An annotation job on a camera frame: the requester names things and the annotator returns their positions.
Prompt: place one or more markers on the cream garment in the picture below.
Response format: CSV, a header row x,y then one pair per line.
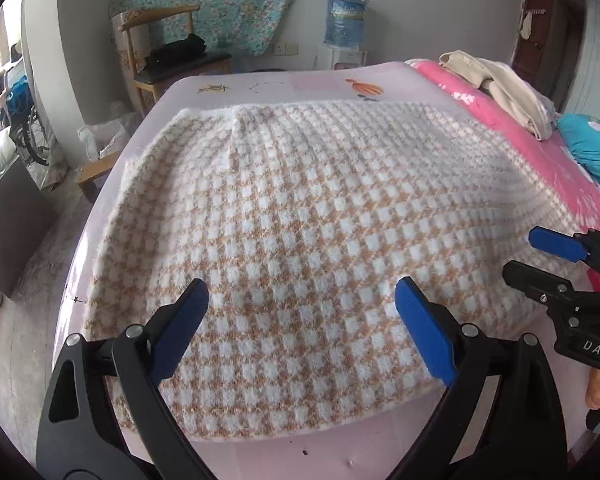
x,y
500,90

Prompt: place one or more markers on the pink floral blanket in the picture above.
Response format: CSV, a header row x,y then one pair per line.
x,y
555,175

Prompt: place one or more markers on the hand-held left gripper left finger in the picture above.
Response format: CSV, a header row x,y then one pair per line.
x,y
180,335

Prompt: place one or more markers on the wooden chair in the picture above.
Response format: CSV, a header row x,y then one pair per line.
x,y
180,72

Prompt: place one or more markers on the clear plastic bag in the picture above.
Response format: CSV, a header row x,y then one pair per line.
x,y
105,135

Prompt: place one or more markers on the blue water bottle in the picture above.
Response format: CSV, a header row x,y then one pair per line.
x,y
345,20

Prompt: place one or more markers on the dark wooden door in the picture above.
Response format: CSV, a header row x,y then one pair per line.
x,y
550,60

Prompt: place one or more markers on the lilac printed bed sheet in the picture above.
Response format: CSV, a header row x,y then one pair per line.
x,y
320,80

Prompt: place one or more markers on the black bag on chair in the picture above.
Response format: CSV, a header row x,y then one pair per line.
x,y
177,50

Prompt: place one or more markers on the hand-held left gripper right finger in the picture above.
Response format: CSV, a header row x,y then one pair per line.
x,y
425,335

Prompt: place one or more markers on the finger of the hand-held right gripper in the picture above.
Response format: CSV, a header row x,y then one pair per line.
x,y
555,242
530,280

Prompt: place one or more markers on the bicycle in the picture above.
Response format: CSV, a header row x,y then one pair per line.
x,y
27,125

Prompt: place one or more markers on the pile of colourful bags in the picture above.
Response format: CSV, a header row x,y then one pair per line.
x,y
0,155

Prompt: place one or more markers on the dark board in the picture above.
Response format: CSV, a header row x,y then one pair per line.
x,y
15,230

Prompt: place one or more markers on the teal floral wall cloth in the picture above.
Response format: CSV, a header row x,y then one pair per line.
x,y
220,5

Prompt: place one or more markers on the wall socket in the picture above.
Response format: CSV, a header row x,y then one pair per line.
x,y
286,49

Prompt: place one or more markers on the low wooden stool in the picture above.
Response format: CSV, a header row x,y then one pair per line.
x,y
97,172

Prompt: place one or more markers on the beige white houndstooth knit coat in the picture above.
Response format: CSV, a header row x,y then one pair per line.
x,y
305,210

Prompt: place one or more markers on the white water dispenser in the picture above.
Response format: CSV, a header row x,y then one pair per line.
x,y
342,57

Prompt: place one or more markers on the small hanging cream cloth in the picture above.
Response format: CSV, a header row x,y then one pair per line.
x,y
530,22

